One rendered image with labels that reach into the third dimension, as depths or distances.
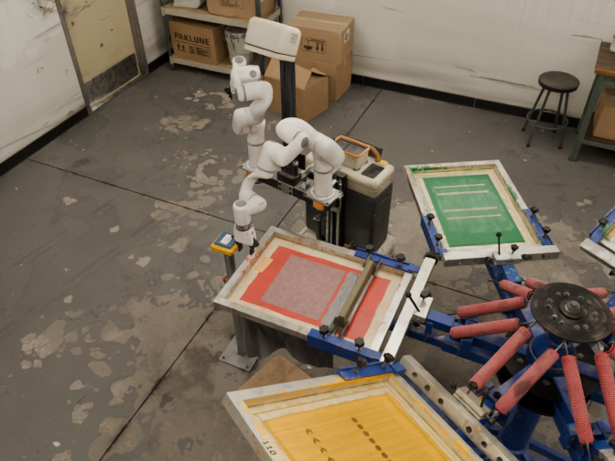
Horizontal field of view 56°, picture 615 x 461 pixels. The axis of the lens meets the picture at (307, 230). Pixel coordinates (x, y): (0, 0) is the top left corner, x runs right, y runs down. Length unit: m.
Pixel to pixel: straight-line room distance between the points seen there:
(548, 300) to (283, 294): 1.16
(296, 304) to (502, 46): 3.94
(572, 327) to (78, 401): 2.73
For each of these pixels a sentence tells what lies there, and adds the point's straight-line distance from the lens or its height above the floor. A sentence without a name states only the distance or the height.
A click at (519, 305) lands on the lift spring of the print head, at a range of 2.49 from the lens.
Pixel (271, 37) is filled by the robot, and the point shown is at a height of 1.99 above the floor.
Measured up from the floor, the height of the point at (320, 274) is 0.96.
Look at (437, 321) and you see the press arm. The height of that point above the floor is 1.04.
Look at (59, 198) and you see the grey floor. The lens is 5.28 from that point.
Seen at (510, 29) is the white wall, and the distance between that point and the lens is 5.93.
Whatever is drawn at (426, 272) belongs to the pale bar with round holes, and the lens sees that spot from 2.77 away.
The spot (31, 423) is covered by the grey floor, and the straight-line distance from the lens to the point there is 3.80.
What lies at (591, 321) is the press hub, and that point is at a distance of 2.40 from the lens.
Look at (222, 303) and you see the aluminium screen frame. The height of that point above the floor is 0.99.
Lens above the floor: 2.98
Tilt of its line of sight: 41 degrees down
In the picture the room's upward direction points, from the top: 1 degrees counter-clockwise
